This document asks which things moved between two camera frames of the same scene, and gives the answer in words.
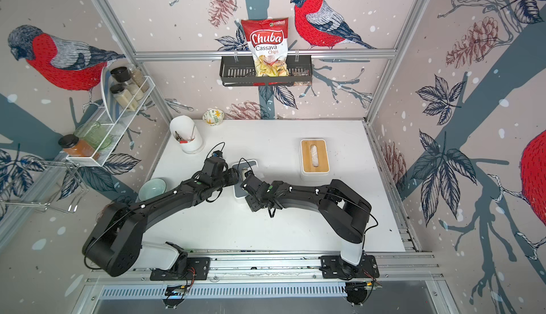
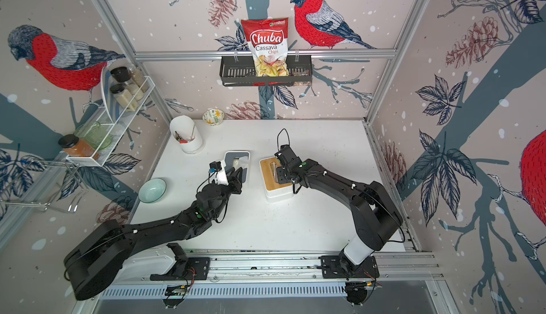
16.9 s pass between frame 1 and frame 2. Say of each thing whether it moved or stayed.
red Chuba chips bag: stayed
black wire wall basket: stayed
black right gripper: moved
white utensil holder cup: stayed
